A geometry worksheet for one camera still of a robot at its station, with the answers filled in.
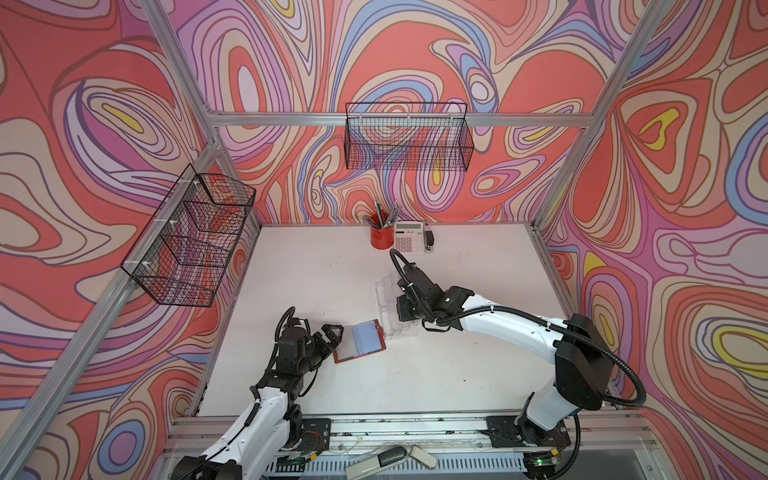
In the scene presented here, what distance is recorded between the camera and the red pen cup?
1089 mm

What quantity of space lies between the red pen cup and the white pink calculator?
22 millimetres

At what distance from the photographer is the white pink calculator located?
1131 mm
